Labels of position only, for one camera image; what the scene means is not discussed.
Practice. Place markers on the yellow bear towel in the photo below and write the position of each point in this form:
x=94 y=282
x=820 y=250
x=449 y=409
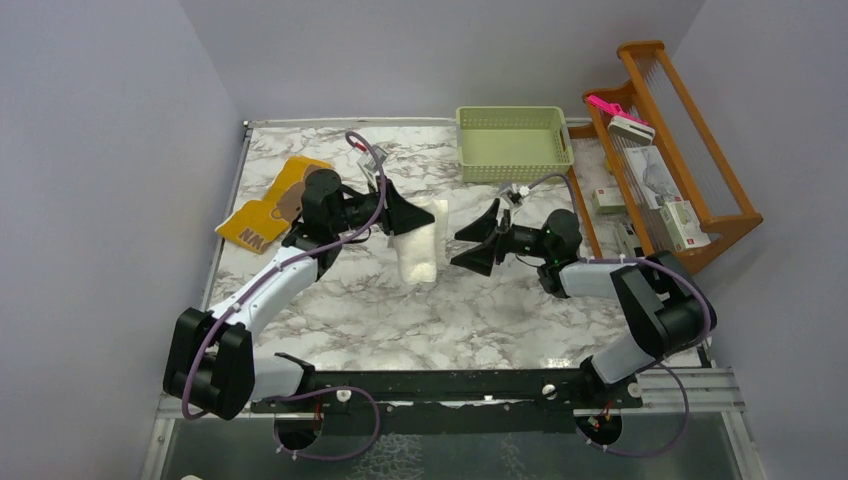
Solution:
x=256 y=224

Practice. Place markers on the pink clip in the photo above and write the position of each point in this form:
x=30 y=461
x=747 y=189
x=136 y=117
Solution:
x=611 y=108

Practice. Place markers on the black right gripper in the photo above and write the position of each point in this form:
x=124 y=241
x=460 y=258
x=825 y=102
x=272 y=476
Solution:
x=481 y=257

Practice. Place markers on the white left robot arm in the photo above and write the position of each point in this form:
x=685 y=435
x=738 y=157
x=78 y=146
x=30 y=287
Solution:
x=211 y=365

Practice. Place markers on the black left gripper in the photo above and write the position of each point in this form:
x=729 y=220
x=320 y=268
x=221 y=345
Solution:
x=399 y=213

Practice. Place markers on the white green box upper shelf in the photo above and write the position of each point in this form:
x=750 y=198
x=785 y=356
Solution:
x=683 y=226

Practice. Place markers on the white grey box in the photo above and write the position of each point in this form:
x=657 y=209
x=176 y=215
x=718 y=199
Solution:
x=633 y=130

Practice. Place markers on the clear plastic package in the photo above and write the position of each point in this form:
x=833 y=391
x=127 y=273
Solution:
x=652 y=175

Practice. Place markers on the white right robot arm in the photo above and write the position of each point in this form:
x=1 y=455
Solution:
x=664 y=310

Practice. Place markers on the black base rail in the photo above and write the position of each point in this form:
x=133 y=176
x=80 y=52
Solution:
x=363 y=421

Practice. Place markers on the wooden rack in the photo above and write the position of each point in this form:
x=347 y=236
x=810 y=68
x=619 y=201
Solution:
x=655 y=93

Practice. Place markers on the small white green box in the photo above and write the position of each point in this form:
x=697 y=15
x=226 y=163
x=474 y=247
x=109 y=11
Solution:
x=608 y=200

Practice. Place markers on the white towel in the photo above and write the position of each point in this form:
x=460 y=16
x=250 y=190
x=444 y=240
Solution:
x=421 y=252

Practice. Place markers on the green plastic basket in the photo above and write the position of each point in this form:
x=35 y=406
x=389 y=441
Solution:
x=512 y=143

